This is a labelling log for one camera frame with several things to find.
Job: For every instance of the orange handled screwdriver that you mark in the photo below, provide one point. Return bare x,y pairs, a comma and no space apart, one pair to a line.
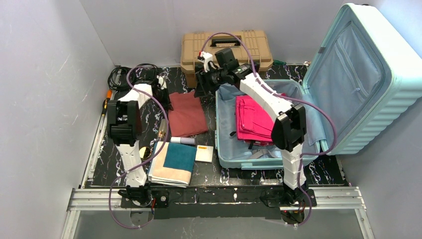
104,109

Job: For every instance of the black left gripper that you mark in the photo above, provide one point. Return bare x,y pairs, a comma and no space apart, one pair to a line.
165,98

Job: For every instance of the white lavender tube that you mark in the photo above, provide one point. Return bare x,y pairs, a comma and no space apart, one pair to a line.
183,140

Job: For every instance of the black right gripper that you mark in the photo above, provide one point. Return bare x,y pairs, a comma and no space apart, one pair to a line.
202,80

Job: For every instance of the gold round compact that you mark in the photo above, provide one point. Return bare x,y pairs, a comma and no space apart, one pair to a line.
145,152

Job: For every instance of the white square packet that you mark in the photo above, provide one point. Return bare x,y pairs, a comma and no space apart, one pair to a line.
204,154

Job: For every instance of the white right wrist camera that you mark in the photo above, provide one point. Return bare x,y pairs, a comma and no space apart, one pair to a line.
207,60

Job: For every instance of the teal and beige folded towel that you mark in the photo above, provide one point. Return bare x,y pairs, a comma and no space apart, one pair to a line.
173,165

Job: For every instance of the rust red cloth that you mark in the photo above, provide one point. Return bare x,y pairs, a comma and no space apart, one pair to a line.
187,117

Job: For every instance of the clear gold perfume bottle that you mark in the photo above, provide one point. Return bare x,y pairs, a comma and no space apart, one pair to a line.
162,131

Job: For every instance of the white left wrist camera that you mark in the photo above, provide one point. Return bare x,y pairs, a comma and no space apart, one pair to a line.
161,82

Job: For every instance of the green handled screwdriver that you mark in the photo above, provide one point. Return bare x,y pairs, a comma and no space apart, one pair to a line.
278,62

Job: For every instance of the light blue open suitcase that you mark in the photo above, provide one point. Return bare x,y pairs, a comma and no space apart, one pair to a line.
358,83

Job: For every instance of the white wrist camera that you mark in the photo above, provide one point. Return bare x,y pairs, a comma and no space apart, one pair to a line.
207,60
161,82

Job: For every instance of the tan plastic toolbox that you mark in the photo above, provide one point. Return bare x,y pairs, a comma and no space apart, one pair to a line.
255,41

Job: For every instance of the pink camouflage pants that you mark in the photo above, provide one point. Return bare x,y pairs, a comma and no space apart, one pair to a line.
260,143

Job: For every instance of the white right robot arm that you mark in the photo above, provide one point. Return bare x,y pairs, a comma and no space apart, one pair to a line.
289,120

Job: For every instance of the magenta shorts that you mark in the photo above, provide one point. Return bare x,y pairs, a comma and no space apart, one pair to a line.
254,118

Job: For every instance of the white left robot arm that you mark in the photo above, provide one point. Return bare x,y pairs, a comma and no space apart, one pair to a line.
124,124

